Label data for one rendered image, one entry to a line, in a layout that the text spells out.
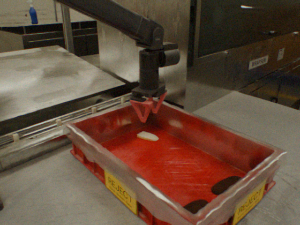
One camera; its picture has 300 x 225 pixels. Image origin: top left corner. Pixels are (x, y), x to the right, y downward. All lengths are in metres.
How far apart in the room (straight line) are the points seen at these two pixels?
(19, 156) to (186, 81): 0.59
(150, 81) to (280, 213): 0.45
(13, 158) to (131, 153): 0.32
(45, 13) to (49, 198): 4.42
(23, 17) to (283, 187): 4.50
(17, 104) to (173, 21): 0.62
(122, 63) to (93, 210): 0.74
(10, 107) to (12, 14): 3.79
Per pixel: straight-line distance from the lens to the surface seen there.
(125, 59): 1.16
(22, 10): 4.78
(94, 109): 0.97
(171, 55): 0.77
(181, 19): 0.93
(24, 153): 0.79
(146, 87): 0.75
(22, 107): 1.00
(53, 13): 4.99
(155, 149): 0.78
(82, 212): 0.61
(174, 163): 0.73
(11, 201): 0.69
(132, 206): 0.57
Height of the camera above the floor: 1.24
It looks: 24 degrees down
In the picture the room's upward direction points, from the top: straight up
